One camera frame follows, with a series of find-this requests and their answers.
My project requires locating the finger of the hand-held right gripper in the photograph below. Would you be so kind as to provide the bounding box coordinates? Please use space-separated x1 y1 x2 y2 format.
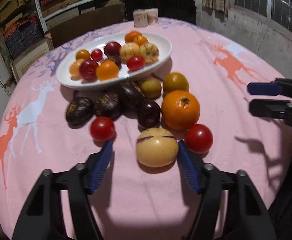
249 99 292 129
247 78 292 97

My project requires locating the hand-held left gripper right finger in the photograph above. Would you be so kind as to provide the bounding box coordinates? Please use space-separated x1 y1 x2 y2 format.
178 140 277 240

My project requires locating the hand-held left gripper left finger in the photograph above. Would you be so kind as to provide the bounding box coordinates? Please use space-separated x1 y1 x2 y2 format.
12 141 113 240

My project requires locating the pepino melon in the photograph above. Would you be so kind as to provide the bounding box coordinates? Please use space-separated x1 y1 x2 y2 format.
136 127 179 167
119 43 140 63
139 42 159 64

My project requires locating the orange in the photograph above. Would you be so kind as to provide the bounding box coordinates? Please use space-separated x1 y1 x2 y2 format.
133 35 149 47
161 90 201 130
96 60 120 81
125 31 143 43

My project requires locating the red plum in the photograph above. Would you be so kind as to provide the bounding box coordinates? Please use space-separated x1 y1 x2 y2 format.
79 60 99 81
104 42 122 58

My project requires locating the yellow oval fruit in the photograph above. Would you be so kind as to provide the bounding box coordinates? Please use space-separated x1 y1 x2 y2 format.
69 58 85 78

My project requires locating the white plate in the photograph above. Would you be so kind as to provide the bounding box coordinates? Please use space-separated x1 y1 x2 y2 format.
56 32 172 91

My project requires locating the small yellow-orange fruit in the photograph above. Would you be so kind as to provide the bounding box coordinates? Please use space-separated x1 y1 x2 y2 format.
75 49 91 61

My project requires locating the pink deer print tablecloth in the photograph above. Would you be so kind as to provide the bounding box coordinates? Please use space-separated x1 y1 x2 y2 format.
0 17 292 240

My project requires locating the yellow-green round fruit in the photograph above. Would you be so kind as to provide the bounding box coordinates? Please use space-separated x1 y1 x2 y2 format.
162 72 190 93
139 77 162 99

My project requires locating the black chair back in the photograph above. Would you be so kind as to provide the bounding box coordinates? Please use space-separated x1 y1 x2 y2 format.
124 0 197 25

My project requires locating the paper cup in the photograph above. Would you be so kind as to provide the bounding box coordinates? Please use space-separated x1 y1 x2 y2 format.
146 8 159 25

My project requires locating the pale framed panel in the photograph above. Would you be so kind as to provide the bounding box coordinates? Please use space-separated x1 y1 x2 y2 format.
10 32 54 80

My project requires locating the brown board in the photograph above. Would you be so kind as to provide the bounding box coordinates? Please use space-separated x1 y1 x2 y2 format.
49 5 125 48

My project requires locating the stack of patterned boxes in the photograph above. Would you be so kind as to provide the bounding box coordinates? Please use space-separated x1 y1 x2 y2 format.
0 0 45 59

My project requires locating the metal shelf rack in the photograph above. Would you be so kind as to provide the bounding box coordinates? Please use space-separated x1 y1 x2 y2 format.
32 0 194 33

